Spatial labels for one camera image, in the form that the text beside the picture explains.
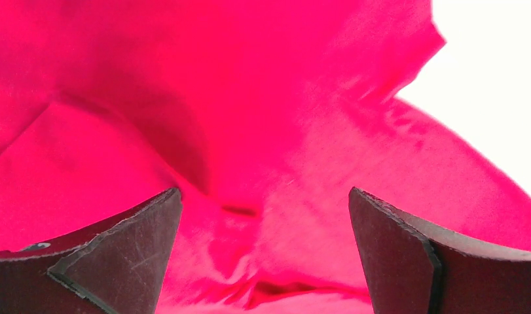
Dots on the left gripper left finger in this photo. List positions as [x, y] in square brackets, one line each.
[116, 265]

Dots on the red t shirt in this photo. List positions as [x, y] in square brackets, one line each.
[264, 113]

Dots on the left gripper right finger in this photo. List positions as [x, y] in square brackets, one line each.
[412, 265]

